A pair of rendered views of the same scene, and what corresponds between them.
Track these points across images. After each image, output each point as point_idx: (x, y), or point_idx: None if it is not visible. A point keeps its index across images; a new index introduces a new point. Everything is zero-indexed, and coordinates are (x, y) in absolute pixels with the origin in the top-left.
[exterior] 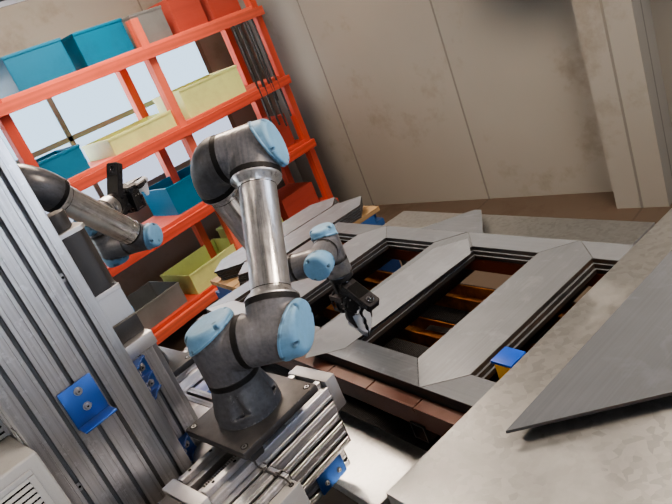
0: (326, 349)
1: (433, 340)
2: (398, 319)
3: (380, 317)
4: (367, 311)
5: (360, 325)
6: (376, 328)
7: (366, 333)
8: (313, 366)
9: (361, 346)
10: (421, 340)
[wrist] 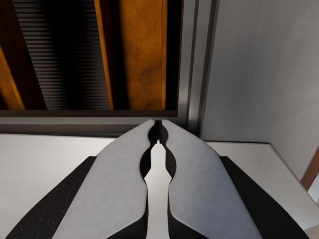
0: (280, 196)
1: (4, 35)
2: (10, 113)
3: (51, 155)
4: (95, 198)
5: (197, 156)
6: (100, 132)
7: (170, 121)
8: (309, 184)
9: (245, 82)
10: (28, 78)
